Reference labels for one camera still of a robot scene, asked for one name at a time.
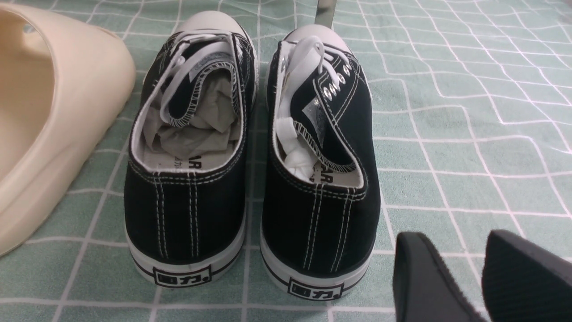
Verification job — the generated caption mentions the right cream slide slipper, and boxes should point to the right cream slide slipper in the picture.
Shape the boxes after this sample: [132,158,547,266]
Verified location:
[0,3,136,255]

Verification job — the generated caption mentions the green checked tablecloth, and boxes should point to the green checked tablecloth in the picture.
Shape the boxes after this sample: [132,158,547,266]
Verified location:
[1,0,572,322]

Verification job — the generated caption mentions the right black canvas sneaker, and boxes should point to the right black canvas sneaker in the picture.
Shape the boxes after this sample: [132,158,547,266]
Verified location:
[260,24,381,302]

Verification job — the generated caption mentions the silver metal shoe rack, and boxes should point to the silver metal shoe rack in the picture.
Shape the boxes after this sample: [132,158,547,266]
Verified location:
[314,0,337,29]

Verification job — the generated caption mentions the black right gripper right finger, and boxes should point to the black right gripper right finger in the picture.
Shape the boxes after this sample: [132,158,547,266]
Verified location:
[482,229,572,322]

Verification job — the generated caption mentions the black canvas sneaker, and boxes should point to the black canvas sneaker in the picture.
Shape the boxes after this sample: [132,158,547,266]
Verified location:
[260,24,381,302]
[123,11,259,288]

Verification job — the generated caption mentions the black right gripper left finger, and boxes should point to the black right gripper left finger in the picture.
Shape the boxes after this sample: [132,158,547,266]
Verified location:
[393,232,484,322]

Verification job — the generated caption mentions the left black canvas sneaker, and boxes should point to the left black canvas sneaker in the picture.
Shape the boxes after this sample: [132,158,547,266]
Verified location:
[123,11,259,288]

